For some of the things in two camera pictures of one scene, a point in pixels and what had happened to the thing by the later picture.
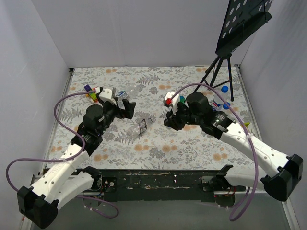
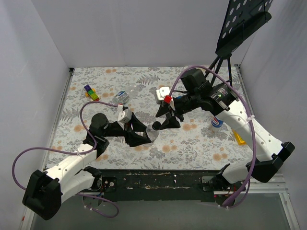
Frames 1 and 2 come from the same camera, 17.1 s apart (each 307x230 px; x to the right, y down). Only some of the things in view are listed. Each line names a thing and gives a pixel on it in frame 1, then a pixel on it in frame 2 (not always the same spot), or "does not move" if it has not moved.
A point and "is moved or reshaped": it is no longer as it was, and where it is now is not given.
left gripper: [122, 110] to [128, 129]
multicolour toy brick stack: [93, 95] does not move
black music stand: [242, 17] does not move
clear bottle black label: [142, 125] is moved or reshaped
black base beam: [156, 185] does not move
